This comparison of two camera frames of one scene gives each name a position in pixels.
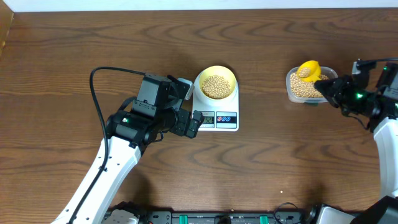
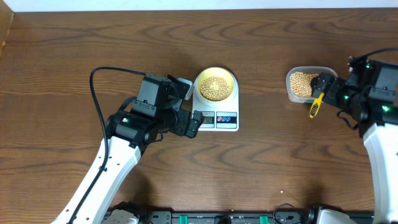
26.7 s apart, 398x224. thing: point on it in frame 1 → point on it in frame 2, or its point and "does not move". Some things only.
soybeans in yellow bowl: [216, 87] does not move
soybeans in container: [300, 88] does not move
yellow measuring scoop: [310, 71] → [316, 105]
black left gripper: [193, 124] does not move
